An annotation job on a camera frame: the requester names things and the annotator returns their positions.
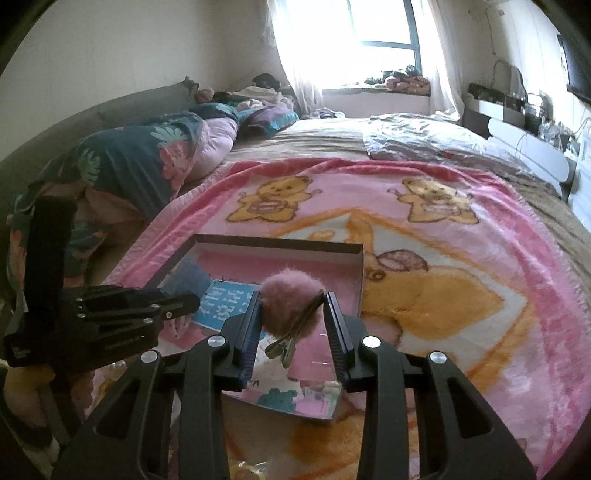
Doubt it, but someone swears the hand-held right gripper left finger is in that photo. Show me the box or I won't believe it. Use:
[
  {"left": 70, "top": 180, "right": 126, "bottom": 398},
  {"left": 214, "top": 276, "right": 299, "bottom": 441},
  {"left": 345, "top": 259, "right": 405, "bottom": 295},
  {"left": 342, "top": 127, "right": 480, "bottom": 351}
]
[{"left": 51, "top": 291, "right": 262, "bottom": 480}]

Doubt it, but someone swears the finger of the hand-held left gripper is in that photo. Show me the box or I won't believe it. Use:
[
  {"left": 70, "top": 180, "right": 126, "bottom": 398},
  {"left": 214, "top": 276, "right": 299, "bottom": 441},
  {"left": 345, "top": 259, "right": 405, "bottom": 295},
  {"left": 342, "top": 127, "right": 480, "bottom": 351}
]
[{"left": 74, "top": 284, "right": 201, "bottom": 325}]

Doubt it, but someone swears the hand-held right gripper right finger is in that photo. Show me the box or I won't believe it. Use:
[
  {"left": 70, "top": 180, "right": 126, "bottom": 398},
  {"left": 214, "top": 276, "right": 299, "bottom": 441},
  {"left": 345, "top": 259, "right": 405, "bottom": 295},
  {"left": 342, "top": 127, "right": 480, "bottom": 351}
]
[{"left": 323, "top": 291, "right": 539, "bottom": 480}]

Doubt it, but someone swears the pink pompom hair clip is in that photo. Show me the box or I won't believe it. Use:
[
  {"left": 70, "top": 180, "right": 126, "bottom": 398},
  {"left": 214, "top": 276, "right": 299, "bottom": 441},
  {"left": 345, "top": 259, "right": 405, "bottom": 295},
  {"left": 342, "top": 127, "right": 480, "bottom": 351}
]
[{"left": 260, "top": 271, "right": 327, "bottom": 370}]

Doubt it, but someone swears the shallow cardboard box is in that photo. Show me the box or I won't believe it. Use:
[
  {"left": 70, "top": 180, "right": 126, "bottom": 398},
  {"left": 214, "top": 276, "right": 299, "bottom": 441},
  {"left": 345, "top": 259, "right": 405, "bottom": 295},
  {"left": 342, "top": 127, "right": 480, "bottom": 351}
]
[{"left": 154, "top": 234, "right": 366, "bottom": 424}]

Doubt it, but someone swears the blue printed card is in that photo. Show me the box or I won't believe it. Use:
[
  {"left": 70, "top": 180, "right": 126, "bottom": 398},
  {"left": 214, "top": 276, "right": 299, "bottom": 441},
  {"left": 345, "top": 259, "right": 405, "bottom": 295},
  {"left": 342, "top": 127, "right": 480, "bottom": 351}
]
[{"left": 191, "top": 278, "right": 260, "bottom": 334}]

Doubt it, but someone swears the dark blue small box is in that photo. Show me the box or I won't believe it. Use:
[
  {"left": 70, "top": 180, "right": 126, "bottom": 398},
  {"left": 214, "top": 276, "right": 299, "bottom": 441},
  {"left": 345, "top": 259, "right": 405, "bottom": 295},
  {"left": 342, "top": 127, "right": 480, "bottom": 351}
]
[{"left": 164, "top": 261, "right": 211, "bottom": 298}]

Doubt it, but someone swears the dark floral quilt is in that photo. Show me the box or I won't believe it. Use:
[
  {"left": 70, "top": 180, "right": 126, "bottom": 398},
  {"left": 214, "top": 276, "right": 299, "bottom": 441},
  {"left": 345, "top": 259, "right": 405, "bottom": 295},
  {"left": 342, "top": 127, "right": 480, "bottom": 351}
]
[{"left": 7, "top": 102, "right": 241, "bottom": 289}]

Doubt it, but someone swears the pink bear printed blanket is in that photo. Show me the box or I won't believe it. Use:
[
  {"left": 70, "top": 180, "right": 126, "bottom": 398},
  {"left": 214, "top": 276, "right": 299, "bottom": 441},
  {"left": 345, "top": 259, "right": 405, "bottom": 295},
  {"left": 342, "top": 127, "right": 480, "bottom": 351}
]
[{"left": 90, "top": 157, "right": 591, "bottom": 480}]

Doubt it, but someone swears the purple and teal pillow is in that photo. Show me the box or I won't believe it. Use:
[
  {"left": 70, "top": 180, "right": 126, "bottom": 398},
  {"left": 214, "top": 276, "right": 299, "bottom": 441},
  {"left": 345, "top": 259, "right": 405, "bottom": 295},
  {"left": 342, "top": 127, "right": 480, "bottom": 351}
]
[{"left": 242, "top": 105, "right": 300, "bottom": 137}]

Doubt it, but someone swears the clothes pile on bed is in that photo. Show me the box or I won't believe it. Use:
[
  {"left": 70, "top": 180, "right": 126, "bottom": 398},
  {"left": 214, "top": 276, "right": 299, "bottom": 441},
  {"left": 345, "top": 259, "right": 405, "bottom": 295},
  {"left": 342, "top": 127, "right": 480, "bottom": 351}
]
[{"left": 196, "top": 73, "right": 297, "bottom": 112}]

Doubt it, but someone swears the clothes pile on windowsill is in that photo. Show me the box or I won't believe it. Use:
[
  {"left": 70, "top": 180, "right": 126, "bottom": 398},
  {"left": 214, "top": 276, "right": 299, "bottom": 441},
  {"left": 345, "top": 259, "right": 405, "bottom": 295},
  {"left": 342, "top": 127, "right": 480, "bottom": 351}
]
[{"left": 365, "top": 65, "right": 432, "bottom": 96}]

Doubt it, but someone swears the white desk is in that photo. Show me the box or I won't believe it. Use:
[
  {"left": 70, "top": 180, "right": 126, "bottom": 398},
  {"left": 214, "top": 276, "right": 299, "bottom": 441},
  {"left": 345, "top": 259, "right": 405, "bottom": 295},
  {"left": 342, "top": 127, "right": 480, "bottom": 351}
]
[{"left": 463, "top": 83, "right": 583, "bottom": 204}]

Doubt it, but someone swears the white sheer curtain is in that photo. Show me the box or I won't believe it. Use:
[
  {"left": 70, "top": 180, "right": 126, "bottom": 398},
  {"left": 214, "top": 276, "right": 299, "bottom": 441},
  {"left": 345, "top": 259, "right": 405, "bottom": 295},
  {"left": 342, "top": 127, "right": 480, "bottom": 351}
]
[
  {"left": 413, "top": 0, "right": 467, "bottom": 121},
  {"left": 265, "top": 0, "right": 333, "bottom": 118}
]

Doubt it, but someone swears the arched desk mirror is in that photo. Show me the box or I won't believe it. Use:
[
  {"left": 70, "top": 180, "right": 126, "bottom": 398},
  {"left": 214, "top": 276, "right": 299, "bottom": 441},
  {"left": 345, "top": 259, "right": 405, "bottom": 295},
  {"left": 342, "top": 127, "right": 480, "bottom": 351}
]
[{"left": 493, "top": 60, "right": 528, "bottom": 101}]

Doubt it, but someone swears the window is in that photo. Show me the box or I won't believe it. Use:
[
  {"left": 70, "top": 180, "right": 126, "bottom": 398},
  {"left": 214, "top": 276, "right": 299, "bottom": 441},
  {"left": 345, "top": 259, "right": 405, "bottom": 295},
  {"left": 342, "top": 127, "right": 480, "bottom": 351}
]
[{"left": 272, "top": 0, "right": 432, "bottom": 88}]

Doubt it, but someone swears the black wall television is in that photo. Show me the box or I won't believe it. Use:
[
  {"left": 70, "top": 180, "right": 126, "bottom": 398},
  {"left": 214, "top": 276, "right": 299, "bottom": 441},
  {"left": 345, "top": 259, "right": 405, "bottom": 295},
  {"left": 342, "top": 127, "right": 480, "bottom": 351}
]
[{"left": 556, "top": 34, "right": 591, "bottom": 105}]

